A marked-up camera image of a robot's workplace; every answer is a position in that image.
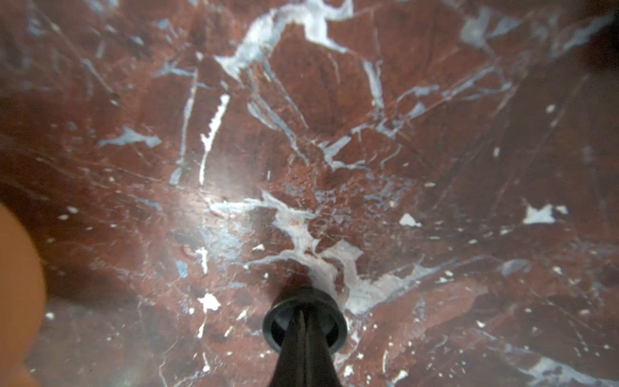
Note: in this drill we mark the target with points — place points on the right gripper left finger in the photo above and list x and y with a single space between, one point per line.
290 369

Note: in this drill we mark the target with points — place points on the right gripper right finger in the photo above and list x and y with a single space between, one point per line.
319 367

